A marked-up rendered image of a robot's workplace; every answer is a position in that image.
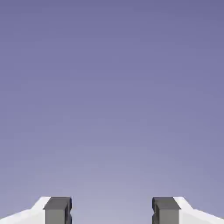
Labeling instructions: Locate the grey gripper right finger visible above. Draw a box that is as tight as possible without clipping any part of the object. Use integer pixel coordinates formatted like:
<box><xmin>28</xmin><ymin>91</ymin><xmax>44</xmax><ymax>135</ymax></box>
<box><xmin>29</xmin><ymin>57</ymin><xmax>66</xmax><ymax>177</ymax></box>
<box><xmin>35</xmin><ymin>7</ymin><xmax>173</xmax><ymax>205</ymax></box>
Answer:
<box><xmin>151</xmin><ymin>196</ymin><xmax>224</xmax><ymax>224</ymax></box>

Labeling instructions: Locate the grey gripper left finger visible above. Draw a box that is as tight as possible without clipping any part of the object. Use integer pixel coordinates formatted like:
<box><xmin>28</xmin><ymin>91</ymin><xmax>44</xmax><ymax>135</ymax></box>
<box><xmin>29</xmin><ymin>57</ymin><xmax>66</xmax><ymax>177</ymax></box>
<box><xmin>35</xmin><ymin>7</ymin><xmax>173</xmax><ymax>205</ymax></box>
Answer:
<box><xmin>0</xmin><ymin>196</ymin><xmax>73</xmax><ymax>224</ymax></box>

